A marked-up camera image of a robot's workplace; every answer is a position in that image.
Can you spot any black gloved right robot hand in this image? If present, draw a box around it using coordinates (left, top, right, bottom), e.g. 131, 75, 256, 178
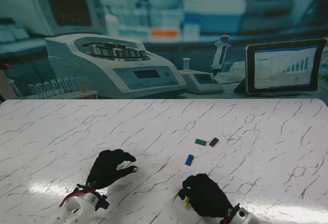
178, 173, 233, 218

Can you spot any printed laboratory backdrop banner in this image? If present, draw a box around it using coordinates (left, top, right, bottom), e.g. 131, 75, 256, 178
0, 0, 328, 99

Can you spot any beige board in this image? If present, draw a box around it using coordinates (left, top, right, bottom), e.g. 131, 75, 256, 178
0, 69, 14, 99

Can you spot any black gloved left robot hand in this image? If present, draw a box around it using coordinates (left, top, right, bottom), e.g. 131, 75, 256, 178
86, 149, 139, 189

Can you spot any red left arm cable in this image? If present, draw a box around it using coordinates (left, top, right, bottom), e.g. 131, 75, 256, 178
58, 188, 99, 208

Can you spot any black left wrist camera bracket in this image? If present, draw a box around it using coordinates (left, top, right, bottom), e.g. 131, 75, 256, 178
94, 194, 110, 211

